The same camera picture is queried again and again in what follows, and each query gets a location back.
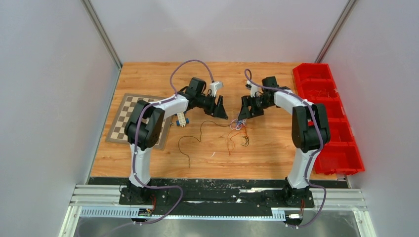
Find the red plastic bin row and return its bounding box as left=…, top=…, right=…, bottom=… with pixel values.
left=293, top=63, right=365, bottom=175

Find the orange wire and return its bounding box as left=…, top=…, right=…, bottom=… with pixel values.
left=226, top=126, right=252, bottom=156

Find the folding wooden chessboard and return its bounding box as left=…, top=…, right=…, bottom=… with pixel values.
left=104, top=93, right=176, bottom=151

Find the right corner aluminium post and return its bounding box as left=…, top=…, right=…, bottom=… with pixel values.
left=314, top=0, right=358, bottom=63

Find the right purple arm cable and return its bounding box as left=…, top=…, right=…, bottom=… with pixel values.
left=244, top=69, right=328, bottom=229

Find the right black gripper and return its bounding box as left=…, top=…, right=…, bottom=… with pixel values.
left=239, top=95, right=273, bottom=121

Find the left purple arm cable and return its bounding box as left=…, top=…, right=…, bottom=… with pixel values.
left=130, top=59, right=215, bottom=226

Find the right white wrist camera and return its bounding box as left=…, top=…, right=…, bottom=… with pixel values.
left=245, top=83, right=260, bottom=97

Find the corner aluminium post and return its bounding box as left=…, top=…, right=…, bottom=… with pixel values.
left=81, top=0, right=123, bottom=71
left=314, top=0, right=358, bottom=63

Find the left corner aluminium post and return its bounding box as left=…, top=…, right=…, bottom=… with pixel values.
left=81, top=0, right=123, bottom=71

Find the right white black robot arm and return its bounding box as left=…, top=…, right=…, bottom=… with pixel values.
left=238, top=77, right=331, bottom=206

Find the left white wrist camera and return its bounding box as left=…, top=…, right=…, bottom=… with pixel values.
left=209, top=81, right=223, bottom=97

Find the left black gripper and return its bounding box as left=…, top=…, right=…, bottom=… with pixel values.
left=197, top=93, right=229, bottom=120

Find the white blue toy car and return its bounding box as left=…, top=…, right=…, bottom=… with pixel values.
left=176, top=112, right=189, bottom=127

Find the coloured wire bundle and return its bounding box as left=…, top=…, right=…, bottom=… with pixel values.
left=230, top=118, right=248, bottom=131

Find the black wire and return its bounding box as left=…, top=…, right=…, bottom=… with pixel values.
left=178, top=120, right=233, bottom=169

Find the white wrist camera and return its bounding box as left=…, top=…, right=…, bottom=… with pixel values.
left=245, top=83, right=260, bottom=97
left=209, top=81, right=223, bottom=97

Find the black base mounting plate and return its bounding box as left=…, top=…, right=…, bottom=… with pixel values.
left=88, top=177, right=349, bottom=217

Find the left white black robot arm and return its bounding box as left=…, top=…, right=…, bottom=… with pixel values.
left=124, top=77, right=228, bottom=204

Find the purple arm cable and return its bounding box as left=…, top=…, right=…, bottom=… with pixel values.
left=244, top=69, right=328, bottom=229
left=130, top=59, right=215, bottom=226

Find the aluminium frame rail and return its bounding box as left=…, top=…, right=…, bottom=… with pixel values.
left=60, top=185, right=376, bottom=237

